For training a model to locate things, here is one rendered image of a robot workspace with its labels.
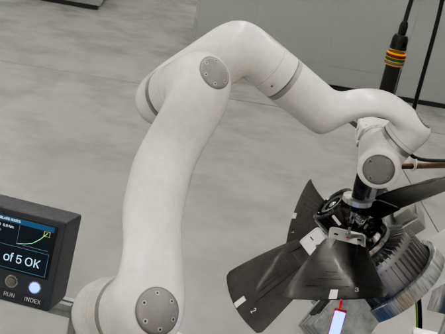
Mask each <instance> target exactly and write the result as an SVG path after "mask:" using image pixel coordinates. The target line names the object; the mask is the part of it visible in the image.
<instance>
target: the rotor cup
mask: <svg viewBox="0 0 445 334"><path fill-rule="evenodd" d="M347 191H353V190H351V189H350V188H344V189H342V190H339V191H337V192H336V193H334V194H332V195H331V196H330V197H328V198H327V199H326V200H324V201H323V202H322V203H321V204H320V205H319V206H318V208H317V209H316V211H315V213H314V215H313V217H314V220H315V221H316V222H317V223H318V225H319V226H320V227H321V229H322V230H323V231H324V232H325V233H326V235H327V236H328V232H329V230H330V228H331V227H338V228H341V229H345V230H348V228H349V224H350V223H349V221H350V218H351V217H352V216H351V211H350V205H348V204H347V203H345V202H344V201H343V199H342V197H343V194H344V192H347ZM334 201H336V203H335V204H334V205H333V206H332V207H329V205H330V204H331V203H332V202H334ZM333 215H334V216H335V217H336V218H337V220H339V222H340V223H341V225H338V224H337V222H336V221H335V220H334V219H333V218H332V216H333ZM368 218H369V216H368V215H365V214H363V213H357V214H356V216H355V217H354V223H353V224H352V228H351V231H354V232H357V233H362V234H364V235H365V236H366V248H367V249H370V248H371V247H372V246H374V244H376V242H378V240H379V239H380V238H381V236H382V235H383V234H384V232H385V229H386V224H385V222H384V221H383V219H376V218H371V219H368Z"/></svg>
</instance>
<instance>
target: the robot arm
mask: <svg viewBox="0 0 445 334"><path fill-rule="evenodd" d="M241 78H244V79H245V80H247V81H248V82H250V83H251V84H252V85H253V86H254V87H256V88H257V89H258V90H260V91H261V92H262V93H263V94H264V95H266V96H267V97H268V98H270V99H271V100H272V101H273V102H275V103H276V104H277V105H279V106H280V107H281V108H282V109H284V110H285V111H286V112H288V113H289V114H290V115H291V116H293V117H294V118H296V120H298V121H299V122H300V123H302V124H303V125H304V126H306V128H308V129H310V130H311V131H312V132H314V133H317V134H325V133H329V132H331V131H333V130H334V129H337V128H338V127H341V126H342V125H345V124H346V123H350V124H351V125H352V126H353V127H355V133H354V138H355V141H356V146H357V147H358V161H357V172H358V175H359V178H360V179H361V181H363V183H364V184H365V185H367V186H369V187H371V188H376V189H383V188H388V187H389V186H392V185H393V184H394V183H395V182H396V181H397V180H398V179H399V176H400V175H401V166H402V164H403V163H404V161H406V159H408V157H410V155H411V154H412V153H413V152H415V151H416V150H417V149H418V148H420V147H421V146H422V145H423V144H424V143H425V142H426V141H427V140H428V138H429V136H430V133H431V130H430V126H429V124H428V122H427V121H426V120H425V119H424V118H423V116H422V115H420V114H419V112H418V111H415V110H414V109H413V108H412V107H411V106H410V105H409V104H407V103H406V102H405V101H403V100H402V99H401V98H399V97H397V96H396V95H394V94H392V93H389V92H387V91H383V90H380V89H370V88H365V89H353V90H348V91H336V90H334V89H332V88H331V87H330V86H329V85H328V84H327V83H326V82H324V81H323V80H322V79H321V78H319V77H318V76H317V75H316V74H315V73H314V72H313V71H312V70H310V69H309V68H308V67H307V66H306V65H304V63H302V62H301V61H300V60H299V59H298V58H296V57H295V56H294V55H293V54H292V53H290V51H288V50H287V49H286V48H284V47H283V46H282V45H281V44H280V43H279V42H278V41H276V40H275V39H274V38H273V37H271V36H270V35H269V34H268V33H267V32H266V31H264V30H263V29H261V28H260V27H258V26H256V25H255V24H253V23H249V22H247V21H231V22H228V23H225V24H222V25H220V26H218V27H217V28H214V29H213V30H211V31H210V32H208V33H207V34H205V35H204V36H202V37H201V38H199V39H198V40H196V41H195V42H193V43H192V44H190V45H189V46H187V47H186V48H184V49H183V50H181V51H180V52H178V53H177V54H175V55H174V56H172V57H171V58H170V59H168V60H166V61H165V62H164V63H163V64H161V65H160V66H158V67H157V68H156V69H155V70H153V71H152V72H150V73H149V74H148V75H147V76H146V77H145V78H144V79H143V80H142V81H141V82H140V85H139V86H138V88H137V90H136V95H135V104H136V108H137V111H138V113H139V114H140V116H141V117H142V118H143V119H144V120H145V121H147V122H148V123H150V124H152V126H151V127H150V129H149V131H148V132H147V134H146V136H145V137H144V140H143V141H142V143H141V145H140V147H139V149H138V151H137V153H136V156H135V157H134V161H133V163H132V167H131V170H130V174H129V177H128V182H127V185H126V191H125V194H124V200H123V209H122V219H121V222H122V230H123V253H122V258H121V265H120V268H119V272H118V274H117V275H116V276H108V277H104V278H100V279H98V280H95V281H92V282H91V283H89V284H88V285H86V286H85V287H84V288H82V289H81V291H80V292H79V294H78V295H77V296H76V298H75V300H74V304H73V306H72V323H73V326H74V329H75V332H76V334H182V333H180V332H179V331H178V330H179V328H180V326H181V322H182V320H183V315H184V311H185V278H184V270H183V258H182V251H181V224H182V217H183V210H184V207H185V202H186V199H187V193H188V190H189V185H190V181H191V177H192V175H193V171H194V169H195V166H196V164H197V161H198V159H199V157H200V155H201V153H202V151H203V149H204V147H205V146H206V144H207V143H208V141H209V139H210V137H211V135H212V134H213V133H214V131H215V129H216V127H217V125H218V124H219V122H220V120H221V119H222V117H223V114H224V112H225V109H226V106H227V104H228V100H229V97H230V91H231V85H232V84H233V83H234V82H237V81H238V80H239V79H241ZM377 117H380V118H384V119H380V118H377ZM385 119H386V120H385Z"/></svg>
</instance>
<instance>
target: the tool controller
mask: <svg viewBox="0 0 445 334"><path fill-rule="evenodd" d="M80 221H81V215H80V214H78V213H74V212H71V211H66V210H63V209H58V208H55V207H50V206H47V205H42V204H39V203H34V202H31V201H26V200H23V199H18V198H15V197H10V196H7V195H2V194H0V299H1V300H5V301H8V302H13V303H16V304H21V305H24V306H28V307H33V308H36V309H40V310H43V311H49V310H51V309H52V308H53V307H54V306H55V305H56V304H58V303H59V302H60V301H61V300H62V299H63V298H64V296H66V290H67V287H68V280H69V277H70V270H71V267H72V260H73V257H74V250H75V245H76V241H77V235H78V231H79V225H80ZM8 275H15V276H16V277H17V279H18V284H17V286H16V287H14V288H10V287H8V286H7V285H6V283H5V279H6V277H7V276H8ZM32 281H37V282H39V283H40V284H41V287H42V288H41V291H40V292H39V293H37V294H32V293H31V292H30V291H29V289H28V285H29V284H30V283H31V282H32Z"/></svg>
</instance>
